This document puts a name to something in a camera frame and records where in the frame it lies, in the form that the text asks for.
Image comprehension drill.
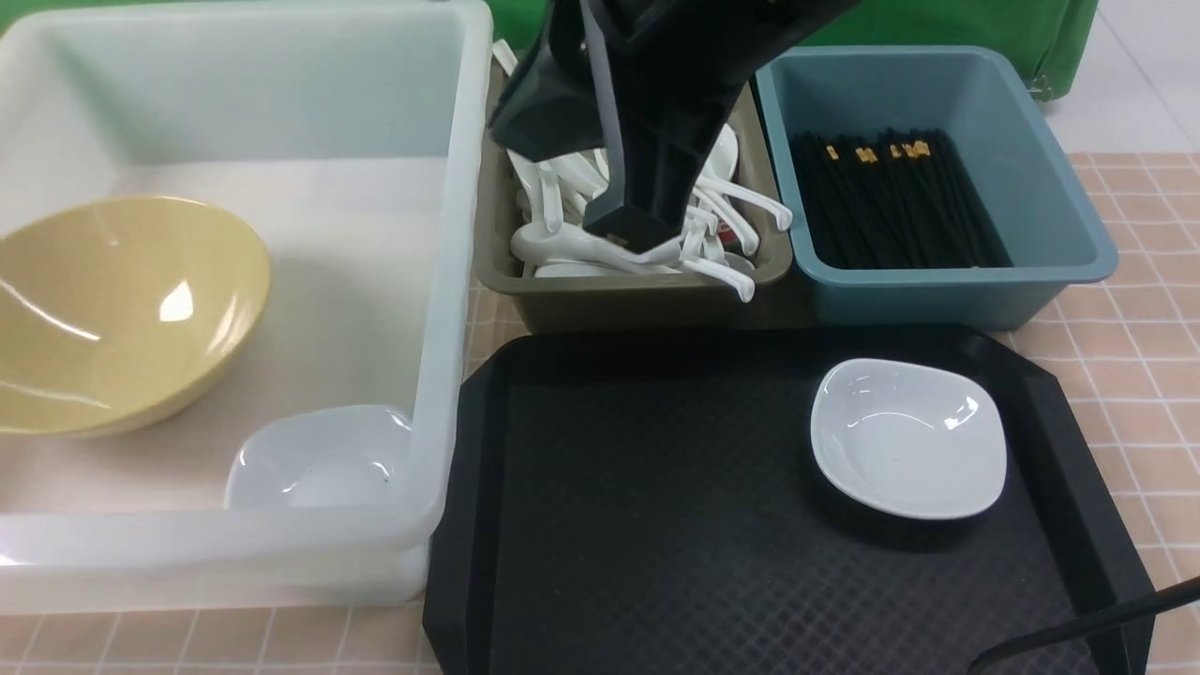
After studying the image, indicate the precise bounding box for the small white dish in tub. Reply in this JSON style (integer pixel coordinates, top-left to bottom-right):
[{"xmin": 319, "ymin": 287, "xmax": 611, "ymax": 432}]
[{"xmin": 223, "ymin": 405, "xmax": 412, "ymax": 510}]

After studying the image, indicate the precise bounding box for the white spoon front of bin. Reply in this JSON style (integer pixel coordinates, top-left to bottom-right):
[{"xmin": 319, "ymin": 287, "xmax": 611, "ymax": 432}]
[{"xmin": 673, "ymin": 252, "xmax": 756, "ymax": 303}]

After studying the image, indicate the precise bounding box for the yellow noodle bowl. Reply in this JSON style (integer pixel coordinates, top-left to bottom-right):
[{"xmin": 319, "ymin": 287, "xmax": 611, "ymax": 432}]
[{"xmin": 1, "ymin": 196, "xmax": 274, "ymax": 437}]

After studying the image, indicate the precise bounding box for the green cloth backdrop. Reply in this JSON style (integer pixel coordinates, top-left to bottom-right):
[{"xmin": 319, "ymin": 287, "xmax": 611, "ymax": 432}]
[{"xmin": 2, "ymin": 1, "xmax": 1099, "ymax": 101}]

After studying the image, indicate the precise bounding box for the large white plastic tub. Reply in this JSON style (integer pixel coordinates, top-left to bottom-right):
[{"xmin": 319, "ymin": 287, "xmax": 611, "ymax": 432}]
[{"xmin": 2, "ymin": 1, "xmax": 492, "ymax": 615}]

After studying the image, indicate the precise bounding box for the blue chopstick bin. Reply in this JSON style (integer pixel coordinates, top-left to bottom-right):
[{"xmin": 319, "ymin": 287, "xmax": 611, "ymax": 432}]
[{"xmin": 755, "ymin": 44, "xmax": 1118, "ymax": 331}]

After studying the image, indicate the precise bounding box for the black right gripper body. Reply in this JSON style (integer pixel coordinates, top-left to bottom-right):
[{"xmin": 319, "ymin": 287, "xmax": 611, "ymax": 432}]
[{"xmin": 488, "ymin": 1, "xmax": 853, "ymax": 161}]

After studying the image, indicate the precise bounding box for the white spoon left side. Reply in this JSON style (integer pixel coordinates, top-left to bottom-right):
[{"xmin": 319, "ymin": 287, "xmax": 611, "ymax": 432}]
[{"xmin": 506, "ymin": 149, "xmax": 564, "ymax": 234}]

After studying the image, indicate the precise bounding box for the pile of black chopsticks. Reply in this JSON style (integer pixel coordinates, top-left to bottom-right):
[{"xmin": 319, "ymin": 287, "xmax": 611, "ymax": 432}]
[{"xmin": 788, "ymin": 129, "xmax": 1013, "ymax": 270}]

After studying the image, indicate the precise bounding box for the olive brown spoon bin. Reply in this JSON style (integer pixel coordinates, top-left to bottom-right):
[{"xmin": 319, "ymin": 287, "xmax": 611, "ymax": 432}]
[{"xmin": 473, "ymin": 42, "xmax": 794, "ymax": 334}]

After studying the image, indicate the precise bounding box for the white square sauce dish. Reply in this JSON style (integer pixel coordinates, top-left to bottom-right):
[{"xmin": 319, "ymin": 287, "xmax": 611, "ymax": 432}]
[{"xmin": 810, "ymin": 358, "xmax": 1008, "ymax": 521}]

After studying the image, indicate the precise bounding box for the white spoon right side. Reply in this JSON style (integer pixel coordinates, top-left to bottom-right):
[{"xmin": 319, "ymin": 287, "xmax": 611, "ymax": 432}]
[{"xmin": 696, "ymin": 124, "xmax": 794, "ymax": 232}]

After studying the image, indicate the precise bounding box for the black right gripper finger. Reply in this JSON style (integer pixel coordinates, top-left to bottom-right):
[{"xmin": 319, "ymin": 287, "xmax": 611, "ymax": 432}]
[{"xmin": 582, "ymin": 131, "xmax": 716, "ymax": 252}]

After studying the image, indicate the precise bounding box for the black serving tray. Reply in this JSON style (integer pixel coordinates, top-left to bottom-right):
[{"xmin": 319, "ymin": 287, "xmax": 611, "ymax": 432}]
[{"xmin": 424, "ymin": 325, "xmax": 1153, "ymax": 674}]

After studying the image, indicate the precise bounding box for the long white spoon handle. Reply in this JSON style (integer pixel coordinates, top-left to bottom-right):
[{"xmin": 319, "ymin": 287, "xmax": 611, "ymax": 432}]
[{"xmin": 492, "ymin": 38, "xmax": 518, "ymax": 78}]

